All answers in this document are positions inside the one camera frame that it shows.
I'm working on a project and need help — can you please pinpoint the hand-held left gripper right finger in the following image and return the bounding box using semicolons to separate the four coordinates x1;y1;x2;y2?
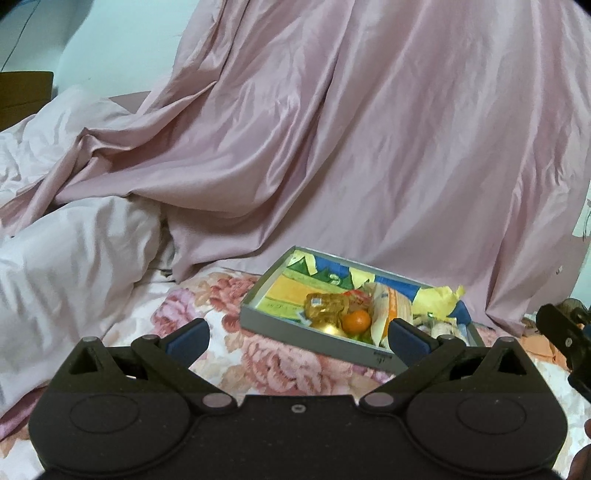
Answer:
361;318;533;413

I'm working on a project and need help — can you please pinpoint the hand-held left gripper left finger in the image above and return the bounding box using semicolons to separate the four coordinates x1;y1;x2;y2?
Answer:
67;318;232;414

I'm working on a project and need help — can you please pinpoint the orange and white snack packet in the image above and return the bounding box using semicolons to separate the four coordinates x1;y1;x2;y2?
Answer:
368;283;417;346

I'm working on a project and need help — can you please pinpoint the yellow translucent snack packet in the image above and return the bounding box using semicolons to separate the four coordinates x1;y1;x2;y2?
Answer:
304;291;352;332

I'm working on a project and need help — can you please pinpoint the grey cardboard box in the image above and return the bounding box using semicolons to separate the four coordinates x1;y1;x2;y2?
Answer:
239;246;486;371

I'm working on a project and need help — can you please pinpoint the orange cloth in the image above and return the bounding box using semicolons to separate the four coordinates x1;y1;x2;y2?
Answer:
521;318;574;371

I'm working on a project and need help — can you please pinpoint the dark green object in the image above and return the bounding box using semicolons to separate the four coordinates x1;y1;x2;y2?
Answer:
553;297;588;316

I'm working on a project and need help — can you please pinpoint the orange mandarin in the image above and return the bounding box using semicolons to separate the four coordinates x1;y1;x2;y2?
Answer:
341;309;372;334

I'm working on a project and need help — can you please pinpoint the floral blanket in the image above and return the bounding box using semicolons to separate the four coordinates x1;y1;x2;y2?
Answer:
0;269;591;463

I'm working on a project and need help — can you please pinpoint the white duvet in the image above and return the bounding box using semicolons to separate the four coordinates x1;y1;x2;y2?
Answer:
0;85;177;403

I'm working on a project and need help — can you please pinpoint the pink satin cloth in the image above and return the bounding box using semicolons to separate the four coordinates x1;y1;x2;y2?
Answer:
0;0;591;334

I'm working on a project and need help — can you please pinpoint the brown board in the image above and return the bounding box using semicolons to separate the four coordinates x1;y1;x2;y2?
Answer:
0;71;55;132

